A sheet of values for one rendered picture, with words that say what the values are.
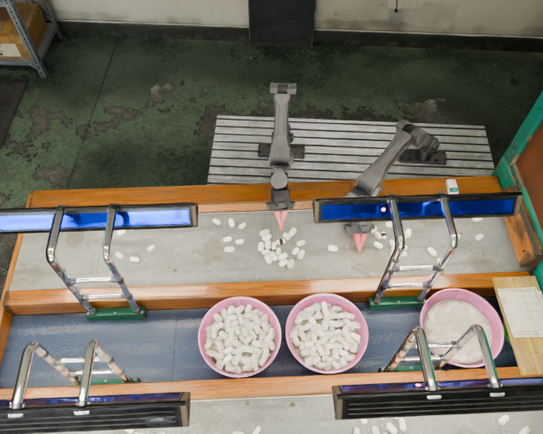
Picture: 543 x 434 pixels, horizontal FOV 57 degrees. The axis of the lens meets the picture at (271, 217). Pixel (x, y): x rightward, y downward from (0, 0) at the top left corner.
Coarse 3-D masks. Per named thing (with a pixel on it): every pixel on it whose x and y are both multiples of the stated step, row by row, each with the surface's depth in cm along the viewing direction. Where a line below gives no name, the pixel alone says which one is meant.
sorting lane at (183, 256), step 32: (224, 224) 186; (256, 224) 186; (288, 224) 186; (320, 224) 186; (384, 224) 186; (416, 224) 187; (480, 224) 187; (32, 256) 179; (64, 256) 179; (96, 256) 179; (128, 256) 179; (160, 256) 179; (192, 256) 179; (224, 256) 179; (256, 256) 179; (288, 256) 179; (320, 256) 179; (352, 256) 179; (384, 256) 179; (416, 256) 179; (480, 256) 179; (512, 256) 179; (32, 288) 172
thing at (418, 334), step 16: (416, 336) 125; (464, 336) 133; (480, 336) 124; (400, 352) 141; (448, 352) 145; (384, 368) 160; (400, 368) 160; (416, 368) 160; (432, 368) 120; (432, 384) 118; (496, 384) 118
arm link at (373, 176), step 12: (396, 132) 172; (420, 132) 170; (396, 144) 171; (408, 144) 171; (420, 144) 176; (384, 156) 171; (396, 156) 171; (372, 168) 171; (384, 168) 170; (360, 180) 172; (372, 180) 170; (372, 192) 171
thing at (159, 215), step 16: (0, 208) 147; (16, 208) 145; (32, 208) 145; (48, 208) 145; (80, 208) 145; (96, 208) 145; (128, 208) 146; (144, 208) 146; (160, 208) 146; (176, 208) 146; (192, 208) 146; (0, 224) 146; (16, 224) 146; (32, 224) 147; (48, 224) 147; (64, 224) 147; (80, 224) 147; (96, 224) 147; (128, 224) 148; (144, 224) 148; (160, 224) 148; (176, 224) 148; (192, 224) 149
